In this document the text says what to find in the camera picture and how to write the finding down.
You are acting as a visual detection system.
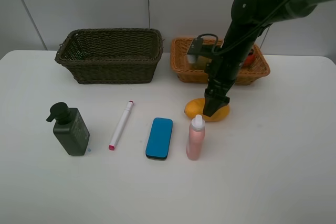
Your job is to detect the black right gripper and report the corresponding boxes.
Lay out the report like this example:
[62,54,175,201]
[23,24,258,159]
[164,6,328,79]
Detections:
[203,40,255,117]

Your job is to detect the yellow mango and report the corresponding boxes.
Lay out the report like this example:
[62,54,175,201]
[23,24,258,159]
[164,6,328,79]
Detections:
[184,98,230,122]

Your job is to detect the red pomegranate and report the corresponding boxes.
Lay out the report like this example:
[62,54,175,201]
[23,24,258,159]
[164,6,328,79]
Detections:
[243,48,256,68]

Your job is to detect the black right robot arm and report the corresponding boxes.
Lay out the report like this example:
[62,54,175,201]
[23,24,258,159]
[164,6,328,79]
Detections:
[203,0,332,116]

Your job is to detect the pink bottle white cap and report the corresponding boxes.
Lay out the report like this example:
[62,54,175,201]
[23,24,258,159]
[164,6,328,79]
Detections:
[186,114,205,161]

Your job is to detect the orange wicker basket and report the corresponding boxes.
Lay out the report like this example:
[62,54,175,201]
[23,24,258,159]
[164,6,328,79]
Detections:
[170,38,270,86]

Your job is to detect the blue whiteboard eraser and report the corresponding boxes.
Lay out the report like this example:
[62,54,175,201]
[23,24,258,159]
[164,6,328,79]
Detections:
[145,118,173,160]

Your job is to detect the white marker pink caps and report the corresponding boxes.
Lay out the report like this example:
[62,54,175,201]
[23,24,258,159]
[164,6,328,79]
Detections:
[108,100,134,151]

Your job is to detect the dark brown wicker basket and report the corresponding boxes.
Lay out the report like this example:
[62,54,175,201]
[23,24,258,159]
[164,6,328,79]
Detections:
[55,28,163,84]

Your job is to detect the dark green pump bottle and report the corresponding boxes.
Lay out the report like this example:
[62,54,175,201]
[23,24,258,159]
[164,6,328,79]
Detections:
[46,102,90,156]

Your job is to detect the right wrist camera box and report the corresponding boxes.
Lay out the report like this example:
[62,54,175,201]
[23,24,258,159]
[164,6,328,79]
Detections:
[186,37,204,64]

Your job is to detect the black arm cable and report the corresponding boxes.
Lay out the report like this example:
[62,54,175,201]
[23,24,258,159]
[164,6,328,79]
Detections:
[196,33,220,51]

